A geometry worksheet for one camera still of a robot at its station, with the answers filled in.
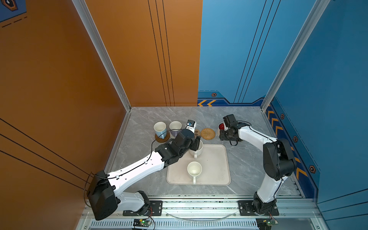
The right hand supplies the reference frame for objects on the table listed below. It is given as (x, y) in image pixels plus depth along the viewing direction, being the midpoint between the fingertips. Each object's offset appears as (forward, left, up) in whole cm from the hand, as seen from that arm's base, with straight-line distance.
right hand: (222, 136), depth 97 cm
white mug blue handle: (+3, +41, +5) cm, 42 cm away
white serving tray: (-21, +6, -5) cm, 23 cm away
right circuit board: (-48, -16, -7) cm, 51 cm away
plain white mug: (-21, +19, -4) cm, 29 cm away
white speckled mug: (-14, +17, +3) cm, 22 cm away
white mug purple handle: (+6, +32, +2) cm, 33 cm away
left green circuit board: (-48, +47, -6) cm, 67 cm away
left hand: (-11, +18, +18) cm, 28 cm away
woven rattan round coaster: (+5, +9, -4) cm, 11 cm away
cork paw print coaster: (+6, +16, -5) cm, 18 cm away
